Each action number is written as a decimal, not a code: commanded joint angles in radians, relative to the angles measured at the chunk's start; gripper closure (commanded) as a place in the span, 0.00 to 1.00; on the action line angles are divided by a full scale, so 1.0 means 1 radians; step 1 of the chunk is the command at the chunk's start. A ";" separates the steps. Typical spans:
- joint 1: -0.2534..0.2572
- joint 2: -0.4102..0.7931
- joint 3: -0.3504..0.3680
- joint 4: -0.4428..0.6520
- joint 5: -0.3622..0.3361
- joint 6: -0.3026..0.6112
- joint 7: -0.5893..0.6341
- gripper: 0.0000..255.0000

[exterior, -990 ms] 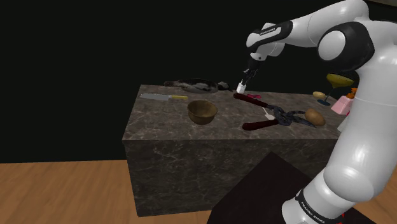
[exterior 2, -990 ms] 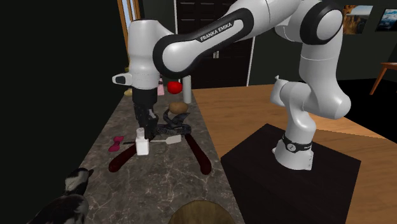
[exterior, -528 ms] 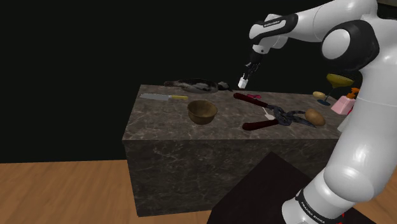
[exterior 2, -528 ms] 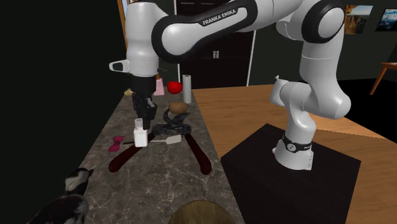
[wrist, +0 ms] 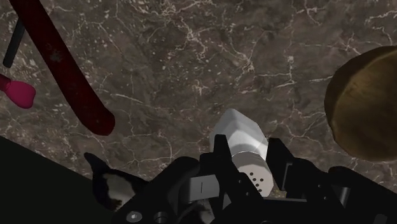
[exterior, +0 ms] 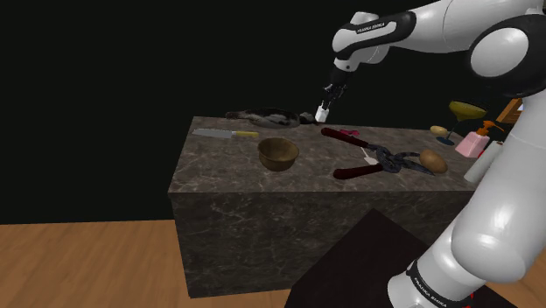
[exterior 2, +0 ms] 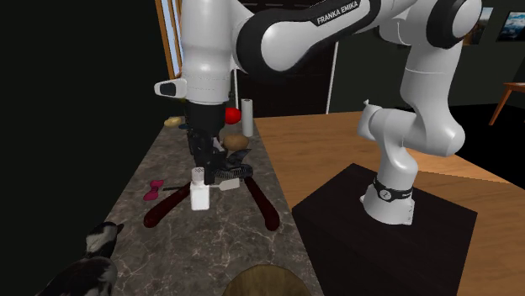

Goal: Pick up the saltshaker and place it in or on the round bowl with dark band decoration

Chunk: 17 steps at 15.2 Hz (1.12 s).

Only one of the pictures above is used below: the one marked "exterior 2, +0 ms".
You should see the red tomato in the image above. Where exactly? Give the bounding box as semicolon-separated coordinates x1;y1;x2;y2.
224;107;242;125

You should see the brown potato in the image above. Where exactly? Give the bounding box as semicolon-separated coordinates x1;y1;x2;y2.
222;133;251;152

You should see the small white black-handled spatula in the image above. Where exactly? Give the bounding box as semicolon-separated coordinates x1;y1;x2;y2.
162;177;241;193

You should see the white shaker bottle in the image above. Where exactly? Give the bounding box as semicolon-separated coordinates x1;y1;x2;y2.
189;166;211;212

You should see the round wooden object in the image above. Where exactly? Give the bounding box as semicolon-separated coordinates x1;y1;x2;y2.
220;263;307;296

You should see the black and white dog figure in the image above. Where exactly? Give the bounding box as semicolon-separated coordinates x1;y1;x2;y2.
34;221;125;296

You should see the pink bow-shaped object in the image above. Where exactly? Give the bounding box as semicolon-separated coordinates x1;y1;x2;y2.
142;179;166;202

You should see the wooden framed window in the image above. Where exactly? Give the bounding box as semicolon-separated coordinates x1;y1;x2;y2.
154;0;184;79

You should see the black robot stand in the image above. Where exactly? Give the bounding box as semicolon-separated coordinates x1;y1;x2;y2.
290;162;480;296

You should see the wall picture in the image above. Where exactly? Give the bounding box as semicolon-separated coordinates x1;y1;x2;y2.
462;7;495;46
495;10;525;43

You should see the dark red handled black tool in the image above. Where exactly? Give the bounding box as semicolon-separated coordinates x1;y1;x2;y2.
142;149;282;232

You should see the wooden side table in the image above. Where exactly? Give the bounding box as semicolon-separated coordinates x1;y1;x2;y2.
488;81;525;126

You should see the white cylinder roll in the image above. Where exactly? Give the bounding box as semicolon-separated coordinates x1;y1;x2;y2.
240;98;255;138

